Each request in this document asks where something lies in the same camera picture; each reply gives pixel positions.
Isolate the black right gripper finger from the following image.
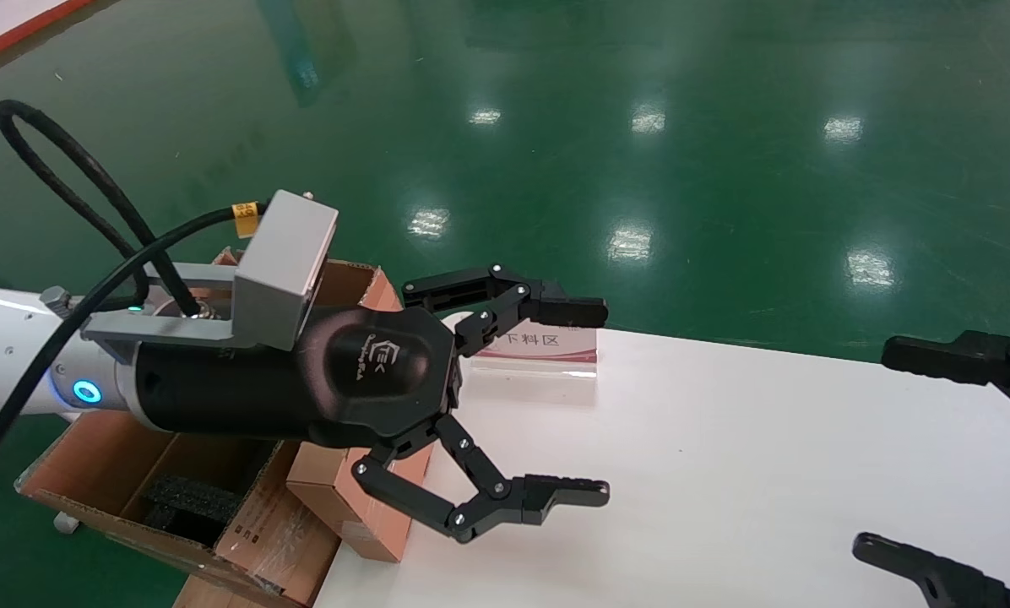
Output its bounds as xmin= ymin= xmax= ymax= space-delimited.
xmin=882 ymin=331 xmax=1010 ymax=419
xmin=853 ymin=532 xmax=1010 ymax=608

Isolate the small cardboard box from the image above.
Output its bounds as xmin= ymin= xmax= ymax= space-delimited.
xmin=285 ymin=439 xmax=434 ymax=564

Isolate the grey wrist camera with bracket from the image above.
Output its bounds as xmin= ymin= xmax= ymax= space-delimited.
xmin=81 ymin=190 xmax=339 ymax=351

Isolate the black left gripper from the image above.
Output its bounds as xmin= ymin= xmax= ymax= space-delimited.
xmin=129 ymin=263 xmax=611 ymax=544

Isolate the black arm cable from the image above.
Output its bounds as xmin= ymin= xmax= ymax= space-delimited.
xmin=0 ymin=100 xmax=269 ymax=486

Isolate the black foam insert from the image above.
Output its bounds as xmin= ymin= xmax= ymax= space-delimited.
xmin=144 ymin=473 xmax=244 ymax=546

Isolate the acrylic sign with Chinese text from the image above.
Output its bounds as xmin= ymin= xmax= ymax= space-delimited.
xmin=470 ymin=321 xmax=599 ymax=377

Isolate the large open cardboard box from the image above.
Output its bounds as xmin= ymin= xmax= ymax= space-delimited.
xmin=15 ymin=245 xmax=405 ymax=608

